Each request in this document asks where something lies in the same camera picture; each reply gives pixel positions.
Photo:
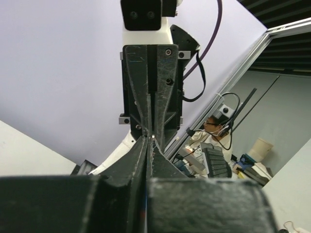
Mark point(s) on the seated person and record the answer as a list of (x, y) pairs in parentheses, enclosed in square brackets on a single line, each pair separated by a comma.
[(215, 132)]

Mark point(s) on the black keyboard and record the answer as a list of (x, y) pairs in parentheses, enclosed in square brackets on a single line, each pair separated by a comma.
[(214, 161)]

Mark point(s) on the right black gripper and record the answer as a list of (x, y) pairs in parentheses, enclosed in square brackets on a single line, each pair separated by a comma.
[(166, 91)]

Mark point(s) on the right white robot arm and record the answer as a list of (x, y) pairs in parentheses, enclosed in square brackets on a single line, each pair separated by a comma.
[(184, 41)]

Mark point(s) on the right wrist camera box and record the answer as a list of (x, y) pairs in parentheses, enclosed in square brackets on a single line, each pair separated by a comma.
[(146, 15)]

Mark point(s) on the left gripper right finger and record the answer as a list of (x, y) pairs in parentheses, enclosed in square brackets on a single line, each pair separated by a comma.
[(178, 204)]

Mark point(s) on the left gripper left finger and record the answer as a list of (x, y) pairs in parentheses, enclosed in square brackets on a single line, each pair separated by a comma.
[(111, 202)]

